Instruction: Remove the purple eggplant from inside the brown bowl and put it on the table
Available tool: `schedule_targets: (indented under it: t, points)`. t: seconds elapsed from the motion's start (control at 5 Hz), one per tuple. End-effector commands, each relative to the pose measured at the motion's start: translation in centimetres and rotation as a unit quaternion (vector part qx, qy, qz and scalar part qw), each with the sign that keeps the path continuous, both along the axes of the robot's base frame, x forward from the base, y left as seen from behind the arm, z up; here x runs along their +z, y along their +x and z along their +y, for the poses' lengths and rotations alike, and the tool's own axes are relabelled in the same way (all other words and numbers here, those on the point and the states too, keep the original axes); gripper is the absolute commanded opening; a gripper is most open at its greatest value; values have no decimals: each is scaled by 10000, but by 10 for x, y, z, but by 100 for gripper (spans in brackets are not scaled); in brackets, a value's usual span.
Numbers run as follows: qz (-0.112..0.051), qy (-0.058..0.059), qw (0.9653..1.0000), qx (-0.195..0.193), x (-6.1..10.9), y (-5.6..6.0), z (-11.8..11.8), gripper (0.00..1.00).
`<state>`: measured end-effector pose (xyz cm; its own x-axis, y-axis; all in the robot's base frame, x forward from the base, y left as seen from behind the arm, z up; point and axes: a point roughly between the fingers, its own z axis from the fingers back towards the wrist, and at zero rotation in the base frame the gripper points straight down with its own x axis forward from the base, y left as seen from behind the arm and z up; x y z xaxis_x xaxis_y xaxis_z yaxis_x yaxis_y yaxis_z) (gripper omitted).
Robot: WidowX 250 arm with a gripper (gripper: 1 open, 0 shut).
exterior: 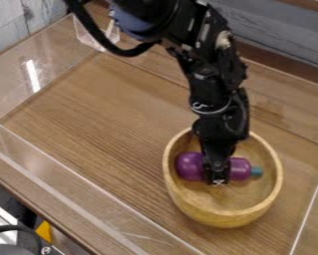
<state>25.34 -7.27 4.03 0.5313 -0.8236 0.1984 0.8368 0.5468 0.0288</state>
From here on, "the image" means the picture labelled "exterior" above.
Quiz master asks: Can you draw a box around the yellow tag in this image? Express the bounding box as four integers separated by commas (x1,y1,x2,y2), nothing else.
36,221,54,243

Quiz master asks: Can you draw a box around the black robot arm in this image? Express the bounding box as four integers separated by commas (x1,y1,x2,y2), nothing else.
64,0,250,185

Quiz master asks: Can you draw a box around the light wooden bowl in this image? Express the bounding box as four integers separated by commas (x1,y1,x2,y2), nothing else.
162,128,284,228

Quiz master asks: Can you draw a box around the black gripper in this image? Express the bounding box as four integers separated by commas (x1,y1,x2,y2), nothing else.
189,88,252,186

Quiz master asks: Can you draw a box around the clear acrylic corner bracket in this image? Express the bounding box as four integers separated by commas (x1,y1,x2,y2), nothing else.
74,17,120,53

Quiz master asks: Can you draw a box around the purple toy eggplant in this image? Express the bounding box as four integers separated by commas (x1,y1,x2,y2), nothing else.
174,151,264,181

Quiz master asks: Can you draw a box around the black cable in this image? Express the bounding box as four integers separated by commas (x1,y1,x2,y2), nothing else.
0,224,46,255

